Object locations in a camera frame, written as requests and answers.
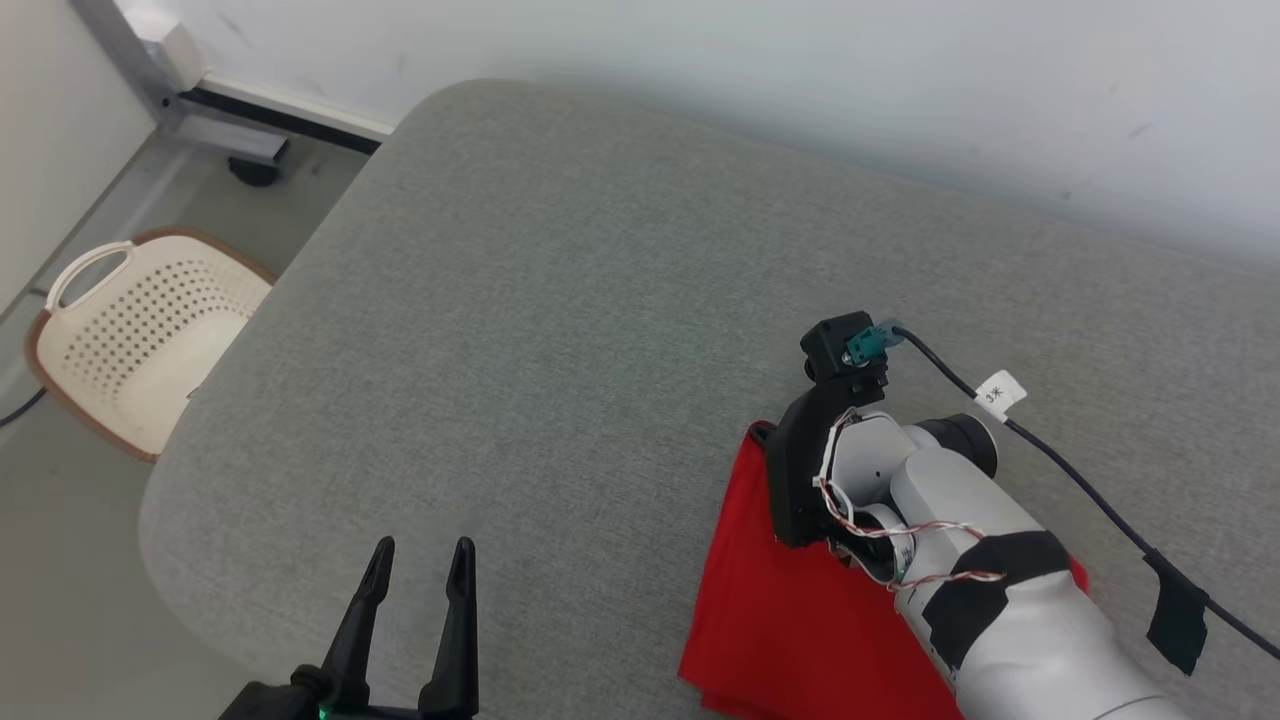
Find red Bulls jersey white sleeves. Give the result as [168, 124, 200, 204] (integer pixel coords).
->
[678, 420, 1091, 720]

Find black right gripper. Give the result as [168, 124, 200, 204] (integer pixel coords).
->
[749, 365, 891, 549]

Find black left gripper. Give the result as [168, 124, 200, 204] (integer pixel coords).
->
[218, 536, 481, 720]

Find cream perforated laundry basket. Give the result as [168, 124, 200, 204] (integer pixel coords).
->
[25, 228, 278, 463]

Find teal right camera connector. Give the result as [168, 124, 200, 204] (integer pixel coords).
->
[845, 322, 906, 364]

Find black floor cable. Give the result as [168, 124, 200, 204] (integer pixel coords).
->
[0, 385, 48, 431]

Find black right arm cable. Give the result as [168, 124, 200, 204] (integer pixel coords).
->
[890, 325, 1280, 676]

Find white black metal frame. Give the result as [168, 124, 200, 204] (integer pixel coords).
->
[70, 0, 396, 189]

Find white cable tag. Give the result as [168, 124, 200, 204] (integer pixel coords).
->
[975, 370, 1028, 421]

